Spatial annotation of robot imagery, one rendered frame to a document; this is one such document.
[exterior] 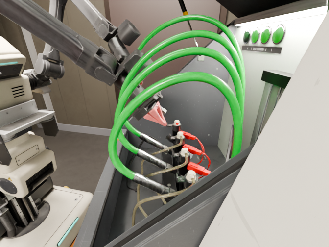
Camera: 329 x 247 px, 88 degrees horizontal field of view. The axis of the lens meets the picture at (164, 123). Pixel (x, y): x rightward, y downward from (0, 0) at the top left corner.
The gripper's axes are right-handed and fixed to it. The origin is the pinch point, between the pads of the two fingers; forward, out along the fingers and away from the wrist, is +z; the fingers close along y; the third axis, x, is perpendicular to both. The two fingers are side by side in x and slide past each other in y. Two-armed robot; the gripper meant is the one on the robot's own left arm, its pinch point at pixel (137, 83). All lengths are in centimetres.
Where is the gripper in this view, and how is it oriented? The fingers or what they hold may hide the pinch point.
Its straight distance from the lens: 63.4
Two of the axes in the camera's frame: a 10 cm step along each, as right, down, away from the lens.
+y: 6.1, -1.3, 7.8
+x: -6.3, 5.2, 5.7
